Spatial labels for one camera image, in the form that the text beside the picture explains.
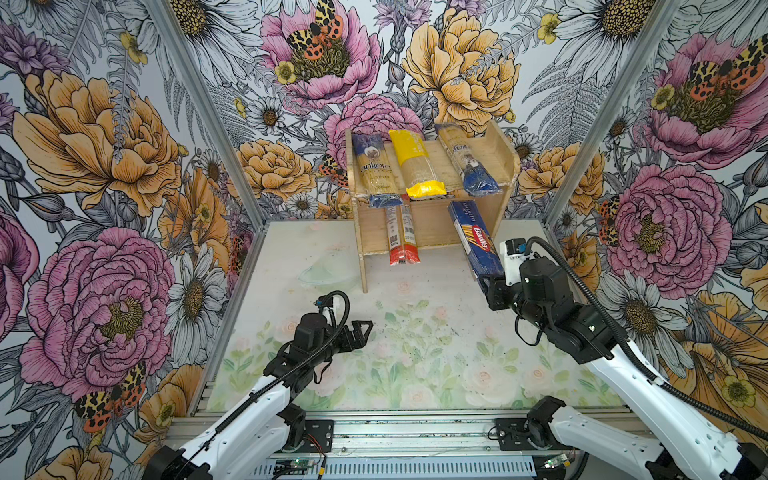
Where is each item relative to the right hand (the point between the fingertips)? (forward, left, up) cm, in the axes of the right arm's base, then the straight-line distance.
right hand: (488, 286), depth 70 cm
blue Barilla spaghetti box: (+9, +2, +6) cm, 10 cm away
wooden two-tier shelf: (+28, +10, -8) cm, 31 cm away
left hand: (-2, +31, -19) cm, 37 cm away
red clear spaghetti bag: (+17, +19, -3) cm, 26 cm away
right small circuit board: (-31, -15, -28) cm, 45 cm away
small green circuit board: (-30, +46, -28) cm, 62 cm away
